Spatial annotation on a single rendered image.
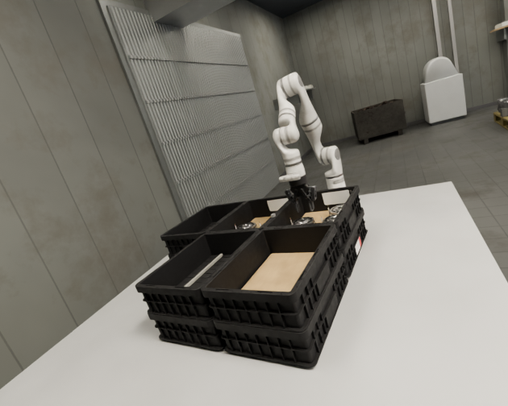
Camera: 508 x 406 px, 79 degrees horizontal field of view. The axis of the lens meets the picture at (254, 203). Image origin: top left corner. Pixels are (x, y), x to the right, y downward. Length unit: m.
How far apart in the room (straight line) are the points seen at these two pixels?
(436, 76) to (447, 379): 7.59
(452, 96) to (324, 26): 3.55
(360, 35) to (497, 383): 8.61
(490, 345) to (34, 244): 2.50
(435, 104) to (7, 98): 7.50
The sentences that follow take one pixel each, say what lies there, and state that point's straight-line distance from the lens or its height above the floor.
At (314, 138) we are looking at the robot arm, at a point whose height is 1.16.
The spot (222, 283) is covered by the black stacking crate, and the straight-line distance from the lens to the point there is 0.98.
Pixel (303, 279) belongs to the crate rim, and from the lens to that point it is 0.80.
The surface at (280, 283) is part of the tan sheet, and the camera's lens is 1.00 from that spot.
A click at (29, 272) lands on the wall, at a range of 2.61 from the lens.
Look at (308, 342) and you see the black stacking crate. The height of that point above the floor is 0.77.
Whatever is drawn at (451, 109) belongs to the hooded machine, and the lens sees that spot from 8.23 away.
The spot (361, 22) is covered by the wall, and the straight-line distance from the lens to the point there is 9.11.
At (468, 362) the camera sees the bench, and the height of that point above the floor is 0.70.
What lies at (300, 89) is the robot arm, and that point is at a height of 1.40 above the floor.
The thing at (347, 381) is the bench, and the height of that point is 0.70.
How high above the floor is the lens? 1.34
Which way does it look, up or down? 15 degrees down
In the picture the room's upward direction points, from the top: 17 degrees counter-clockwise
